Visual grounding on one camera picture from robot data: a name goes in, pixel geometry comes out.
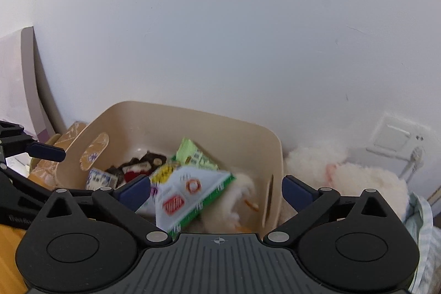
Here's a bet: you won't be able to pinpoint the white wall socket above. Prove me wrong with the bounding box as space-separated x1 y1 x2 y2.
367 112 431 164

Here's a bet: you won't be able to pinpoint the white fluffy plush toy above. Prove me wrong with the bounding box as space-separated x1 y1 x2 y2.
283 142 410 222

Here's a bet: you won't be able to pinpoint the beige storage bin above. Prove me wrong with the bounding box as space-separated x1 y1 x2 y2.
55 101 285 234

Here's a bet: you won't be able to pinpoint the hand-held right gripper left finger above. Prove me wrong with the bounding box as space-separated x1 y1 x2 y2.
41 174 171 246

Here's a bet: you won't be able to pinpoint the white plug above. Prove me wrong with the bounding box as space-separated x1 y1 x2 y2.
400 147 424 182

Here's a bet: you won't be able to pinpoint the green white snack packet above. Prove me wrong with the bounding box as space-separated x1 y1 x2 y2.
136 163 236 239

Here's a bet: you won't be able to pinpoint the blue print tissue pack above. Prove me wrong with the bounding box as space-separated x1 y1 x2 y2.
86 168 118 191

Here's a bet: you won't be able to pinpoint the light green snack packet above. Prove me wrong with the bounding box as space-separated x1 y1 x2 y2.
172 137 219 172

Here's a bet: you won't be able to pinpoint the floral table mat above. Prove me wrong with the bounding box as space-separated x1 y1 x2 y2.
28 121 90 191

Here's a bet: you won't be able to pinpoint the light blue striped shirt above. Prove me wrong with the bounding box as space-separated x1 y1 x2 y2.
403 192 441 293

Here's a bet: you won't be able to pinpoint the white red plush toy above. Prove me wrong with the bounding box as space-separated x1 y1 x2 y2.
200 173 259 234

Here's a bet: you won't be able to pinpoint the leaning pink white board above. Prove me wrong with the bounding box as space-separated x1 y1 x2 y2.
0 26 66 143

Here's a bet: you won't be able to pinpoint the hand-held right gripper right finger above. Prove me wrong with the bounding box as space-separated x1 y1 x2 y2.
263 176 402 245

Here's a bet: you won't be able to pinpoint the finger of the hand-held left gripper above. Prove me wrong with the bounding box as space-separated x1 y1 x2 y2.
0 121 67 163
0 161 52 208

